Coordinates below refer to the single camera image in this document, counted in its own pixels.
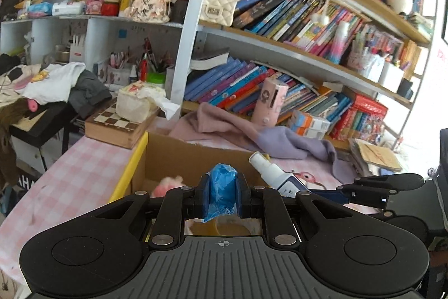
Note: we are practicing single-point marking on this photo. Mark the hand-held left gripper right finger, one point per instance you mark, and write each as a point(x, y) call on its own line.
point(240, 195)

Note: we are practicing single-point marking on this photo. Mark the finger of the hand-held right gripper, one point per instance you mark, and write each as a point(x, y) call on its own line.
point(330, 195)

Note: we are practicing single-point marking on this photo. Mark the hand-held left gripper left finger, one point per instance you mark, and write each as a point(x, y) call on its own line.
point(205, 195)

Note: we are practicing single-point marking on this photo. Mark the blue plastic bag roll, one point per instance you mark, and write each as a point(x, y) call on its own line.
point(220, 190)

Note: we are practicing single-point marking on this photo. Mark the pink plush toy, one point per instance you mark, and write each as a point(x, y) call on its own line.
point(168, 185)

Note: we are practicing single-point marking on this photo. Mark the white spray bottle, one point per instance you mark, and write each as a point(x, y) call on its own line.
point(276, 176)

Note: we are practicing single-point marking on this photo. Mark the yellow cardboard box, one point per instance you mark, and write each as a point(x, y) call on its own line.
point(175, 155)

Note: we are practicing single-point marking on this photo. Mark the small black container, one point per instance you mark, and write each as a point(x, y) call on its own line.
point(405, 88)

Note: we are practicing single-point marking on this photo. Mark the stack of loose papers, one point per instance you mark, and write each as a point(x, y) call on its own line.
point(360, 166)

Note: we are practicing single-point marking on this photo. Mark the brown paper envelope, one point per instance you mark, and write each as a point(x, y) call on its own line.
point(378, 155)

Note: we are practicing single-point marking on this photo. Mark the orange white medicine box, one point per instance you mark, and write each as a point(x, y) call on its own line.
point(313, 120)
point(308, 133)

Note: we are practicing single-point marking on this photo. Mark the pink and lilac cloth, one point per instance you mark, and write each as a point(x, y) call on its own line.
point(227, 127)

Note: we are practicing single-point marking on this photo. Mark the red boxed book set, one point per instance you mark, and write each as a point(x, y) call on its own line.
point(364, 110)

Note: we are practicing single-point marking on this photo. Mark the pink cylindrical bottle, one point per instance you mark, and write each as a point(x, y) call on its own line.
point(267, 103)

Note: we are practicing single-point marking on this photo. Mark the row of blue children's books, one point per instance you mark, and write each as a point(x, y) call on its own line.
point(227, 85)

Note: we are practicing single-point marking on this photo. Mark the wooden chessboard box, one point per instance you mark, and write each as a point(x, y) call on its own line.
point(112, 131)

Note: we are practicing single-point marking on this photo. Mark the cream tissue box cover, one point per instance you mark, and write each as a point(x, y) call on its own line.
point(134, 106)

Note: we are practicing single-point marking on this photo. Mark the green pot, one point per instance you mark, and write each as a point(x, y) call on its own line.
point(155, 77)

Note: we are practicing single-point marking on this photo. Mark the white box with markers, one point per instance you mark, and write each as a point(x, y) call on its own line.
point(390, 76)

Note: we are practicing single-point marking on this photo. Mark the pink checked printed tablecloth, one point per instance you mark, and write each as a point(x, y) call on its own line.
point(70, 173)

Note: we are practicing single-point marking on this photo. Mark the clear pen holder with pens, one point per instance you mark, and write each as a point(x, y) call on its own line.
point(364, 60)

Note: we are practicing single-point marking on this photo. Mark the white pen box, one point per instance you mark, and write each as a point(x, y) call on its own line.
point(119, 73)

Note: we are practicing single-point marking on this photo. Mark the pink white gradient bottle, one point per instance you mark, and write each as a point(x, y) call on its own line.
point(338, 43)

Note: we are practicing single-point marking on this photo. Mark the row of yellow slim books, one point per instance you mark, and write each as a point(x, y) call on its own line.
point(409, 57)

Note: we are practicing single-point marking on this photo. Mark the dark grey garment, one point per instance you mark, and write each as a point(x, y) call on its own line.
point(89, 92)

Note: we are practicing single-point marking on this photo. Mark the white metal bookshelf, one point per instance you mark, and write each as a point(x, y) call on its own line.
point(189, 22)

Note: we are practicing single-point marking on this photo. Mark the row of colourful slim books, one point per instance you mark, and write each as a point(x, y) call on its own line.
point(280, 15)

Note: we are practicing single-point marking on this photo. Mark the white quilted handbag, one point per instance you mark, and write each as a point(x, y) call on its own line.
point(217, 10)

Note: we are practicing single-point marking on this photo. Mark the white printed t-shirt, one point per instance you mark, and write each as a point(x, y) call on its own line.
point(56, 81)

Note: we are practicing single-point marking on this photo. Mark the white box with red label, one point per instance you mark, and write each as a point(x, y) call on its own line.
point(77, 50)

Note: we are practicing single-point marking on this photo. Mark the pink round toy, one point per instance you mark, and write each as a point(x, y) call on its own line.
point(33, 105)

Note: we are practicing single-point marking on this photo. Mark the white side shelf unit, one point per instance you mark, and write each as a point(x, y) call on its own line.
point(94, 36)

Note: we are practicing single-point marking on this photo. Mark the red and cream round doll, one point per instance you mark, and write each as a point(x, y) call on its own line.
point(111, 4)

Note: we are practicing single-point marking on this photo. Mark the small pink toy box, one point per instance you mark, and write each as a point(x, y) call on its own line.
point(94, 6)

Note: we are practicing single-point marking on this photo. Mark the white wrapped pack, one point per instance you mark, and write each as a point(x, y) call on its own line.
point(68, 8)

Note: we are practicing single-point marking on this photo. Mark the black garment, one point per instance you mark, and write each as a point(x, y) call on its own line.
point(8, 60)

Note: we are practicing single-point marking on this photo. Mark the blue tissue pack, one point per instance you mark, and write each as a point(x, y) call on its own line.
point(39, 9)

